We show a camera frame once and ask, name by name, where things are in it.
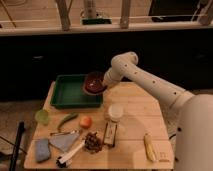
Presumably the dark rectangular box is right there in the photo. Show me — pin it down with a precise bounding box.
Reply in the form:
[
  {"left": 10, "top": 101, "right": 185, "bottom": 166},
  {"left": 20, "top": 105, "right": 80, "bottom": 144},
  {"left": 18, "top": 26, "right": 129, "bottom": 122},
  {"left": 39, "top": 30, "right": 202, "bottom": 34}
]
[{"left": 103, "top": 121, "right": 117, "bottom": 147}]

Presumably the yellow banana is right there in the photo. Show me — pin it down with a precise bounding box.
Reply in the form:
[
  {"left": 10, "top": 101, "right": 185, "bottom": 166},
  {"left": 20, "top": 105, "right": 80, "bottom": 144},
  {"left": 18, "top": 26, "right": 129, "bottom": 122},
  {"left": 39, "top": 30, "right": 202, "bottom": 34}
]
[{"left": 144, "top": 133, "right": 157, "bottom": 162}]

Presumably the black pole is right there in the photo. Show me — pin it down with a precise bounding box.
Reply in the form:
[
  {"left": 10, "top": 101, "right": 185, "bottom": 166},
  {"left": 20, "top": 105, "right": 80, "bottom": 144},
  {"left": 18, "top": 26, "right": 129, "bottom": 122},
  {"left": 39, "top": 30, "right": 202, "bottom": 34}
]
[{"left": 9, "top": 122, "right": 25, "bottom": 171}]

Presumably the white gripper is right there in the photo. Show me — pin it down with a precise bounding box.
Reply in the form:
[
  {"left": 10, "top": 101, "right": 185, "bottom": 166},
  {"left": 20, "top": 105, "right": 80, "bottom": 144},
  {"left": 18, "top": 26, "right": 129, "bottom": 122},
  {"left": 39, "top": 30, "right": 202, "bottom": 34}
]
[{"left": 103, "top": 70, "right": 117, "bottom": 88}]

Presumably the white handled brush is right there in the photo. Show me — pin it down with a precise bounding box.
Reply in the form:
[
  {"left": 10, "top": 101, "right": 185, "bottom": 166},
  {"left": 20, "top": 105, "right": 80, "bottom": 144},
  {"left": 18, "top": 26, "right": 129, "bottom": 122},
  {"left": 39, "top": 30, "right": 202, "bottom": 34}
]
[{"left": 56, "top": 141, "right": 85, "bottom": 168}]

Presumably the orange fruit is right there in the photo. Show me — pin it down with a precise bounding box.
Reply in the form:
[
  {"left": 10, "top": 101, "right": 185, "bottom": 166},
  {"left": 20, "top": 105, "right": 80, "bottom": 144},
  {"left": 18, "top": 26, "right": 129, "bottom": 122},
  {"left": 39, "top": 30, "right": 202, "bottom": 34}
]
[{"left": 79, "top": 116, "right": 92, "bottom": 129}]

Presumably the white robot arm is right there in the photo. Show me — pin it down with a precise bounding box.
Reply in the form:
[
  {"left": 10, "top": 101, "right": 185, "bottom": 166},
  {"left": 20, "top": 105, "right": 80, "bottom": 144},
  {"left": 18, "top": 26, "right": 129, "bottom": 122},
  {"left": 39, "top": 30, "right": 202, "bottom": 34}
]
[{"left": 103, "top": 52, "right": 213, "bottom": 171}]

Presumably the white cup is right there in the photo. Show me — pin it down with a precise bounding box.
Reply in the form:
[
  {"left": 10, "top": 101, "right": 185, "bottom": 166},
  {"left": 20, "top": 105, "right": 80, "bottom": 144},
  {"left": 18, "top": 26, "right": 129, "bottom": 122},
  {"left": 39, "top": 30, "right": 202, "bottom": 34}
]
[{"left": 108, "top": 104, "right": 123, "bottom": 122}]

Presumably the brown dried clump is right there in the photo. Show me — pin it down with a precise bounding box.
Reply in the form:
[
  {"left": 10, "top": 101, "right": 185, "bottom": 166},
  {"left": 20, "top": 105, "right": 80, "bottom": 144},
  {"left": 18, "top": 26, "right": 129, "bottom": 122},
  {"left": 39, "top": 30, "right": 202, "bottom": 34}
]
[{"left": 85, "top": 132, "right": 102, "bottom": 153}]

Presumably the grey folded cloth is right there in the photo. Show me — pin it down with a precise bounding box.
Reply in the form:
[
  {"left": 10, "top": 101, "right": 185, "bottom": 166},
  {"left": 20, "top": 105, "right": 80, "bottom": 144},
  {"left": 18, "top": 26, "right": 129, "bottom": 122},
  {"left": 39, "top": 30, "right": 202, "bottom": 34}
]
[{"left": 49, "top": 132, "right": 79, "bottom": 152}]

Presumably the blue sponge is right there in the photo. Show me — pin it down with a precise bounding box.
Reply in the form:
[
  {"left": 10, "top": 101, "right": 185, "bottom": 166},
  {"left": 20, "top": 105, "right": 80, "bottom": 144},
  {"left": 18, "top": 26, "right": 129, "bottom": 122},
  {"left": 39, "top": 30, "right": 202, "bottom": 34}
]
[{"left": 35, "top": 139, "right": 51, "bottom": 163}]

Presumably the dark red bowl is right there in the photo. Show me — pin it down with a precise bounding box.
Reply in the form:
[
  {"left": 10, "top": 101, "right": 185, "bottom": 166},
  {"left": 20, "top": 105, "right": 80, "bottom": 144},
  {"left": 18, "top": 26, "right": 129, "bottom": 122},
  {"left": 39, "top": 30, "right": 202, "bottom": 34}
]
[{"left": 83, "top": 71, "right": 106, "bottom": 94}]

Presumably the green base stand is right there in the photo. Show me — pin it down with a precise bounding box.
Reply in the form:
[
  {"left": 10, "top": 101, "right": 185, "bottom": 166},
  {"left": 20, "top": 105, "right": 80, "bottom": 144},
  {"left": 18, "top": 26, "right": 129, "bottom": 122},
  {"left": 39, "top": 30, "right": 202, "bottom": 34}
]
[{"left": 82, "top": 18, "right": 112, "bottom": 25}]

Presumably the green plastic tray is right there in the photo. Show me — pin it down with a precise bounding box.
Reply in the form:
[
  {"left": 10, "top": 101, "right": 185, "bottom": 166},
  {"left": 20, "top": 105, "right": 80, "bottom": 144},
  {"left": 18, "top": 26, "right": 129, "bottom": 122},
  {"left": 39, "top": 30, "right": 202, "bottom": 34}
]
[{"left": 50, "top": 74, "right": 103, "bottom": 109}]

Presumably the light green cup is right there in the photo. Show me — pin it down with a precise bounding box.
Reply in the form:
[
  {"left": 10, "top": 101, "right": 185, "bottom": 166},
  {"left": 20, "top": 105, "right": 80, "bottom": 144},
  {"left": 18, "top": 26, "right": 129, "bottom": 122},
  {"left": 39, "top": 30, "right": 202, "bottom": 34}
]
[{"left": 35, "top": 109, "right": 50, "bottom": 125}]

